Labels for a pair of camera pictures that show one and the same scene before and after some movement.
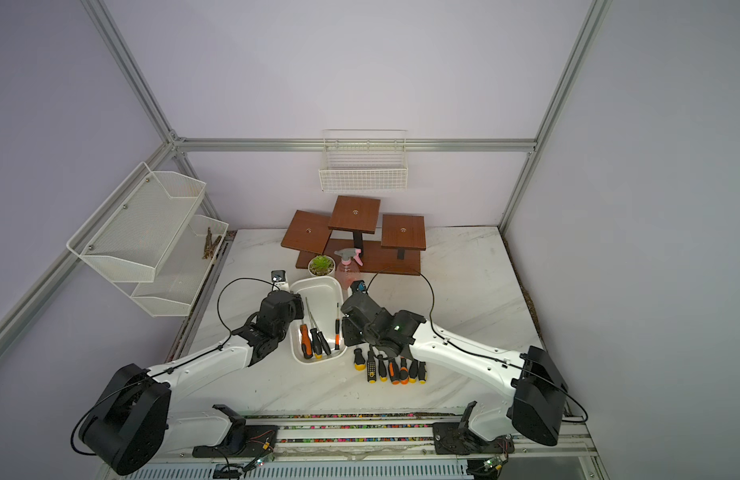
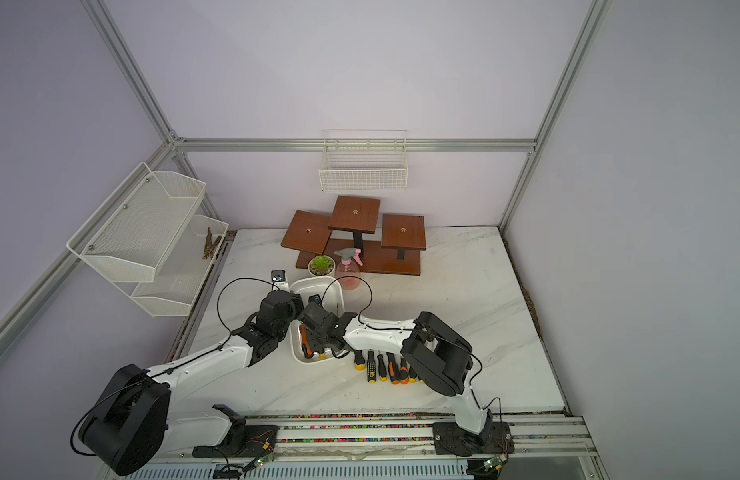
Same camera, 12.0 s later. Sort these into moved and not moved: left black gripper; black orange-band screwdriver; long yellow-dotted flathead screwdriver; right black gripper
Moved: right black gripper
Not moved: long yellow-dotted flathead screwdriver; left black gripper; black orange-band screwdriver
